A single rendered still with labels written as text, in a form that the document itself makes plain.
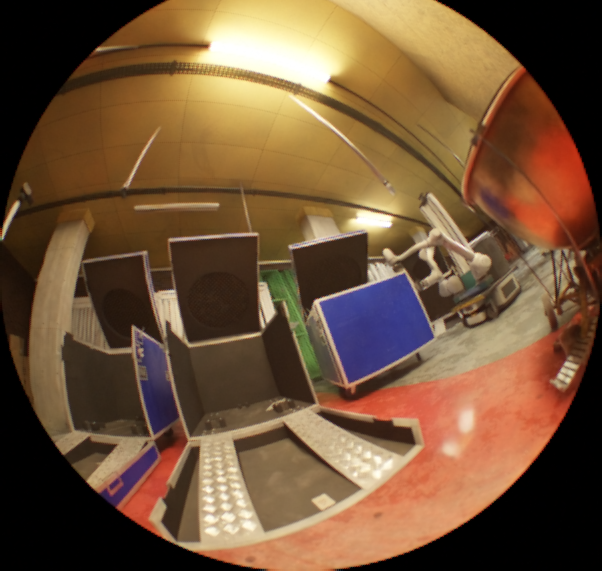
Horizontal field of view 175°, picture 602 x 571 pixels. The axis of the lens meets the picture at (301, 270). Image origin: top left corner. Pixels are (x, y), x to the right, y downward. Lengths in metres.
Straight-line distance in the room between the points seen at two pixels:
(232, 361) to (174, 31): 3.72
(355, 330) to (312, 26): 3.35
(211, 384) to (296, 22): 4.11
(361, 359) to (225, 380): 1.40
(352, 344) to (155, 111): 3.33
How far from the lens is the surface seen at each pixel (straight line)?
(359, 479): 0.79
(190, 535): 0.81
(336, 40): 3.04
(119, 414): 2.65
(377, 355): 1.77
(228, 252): 1.94
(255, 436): 1.33
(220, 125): 2.88
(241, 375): 2.27
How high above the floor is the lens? 0.51
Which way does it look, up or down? 25 degrees up
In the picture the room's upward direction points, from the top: 20 degrees counter-clockwise
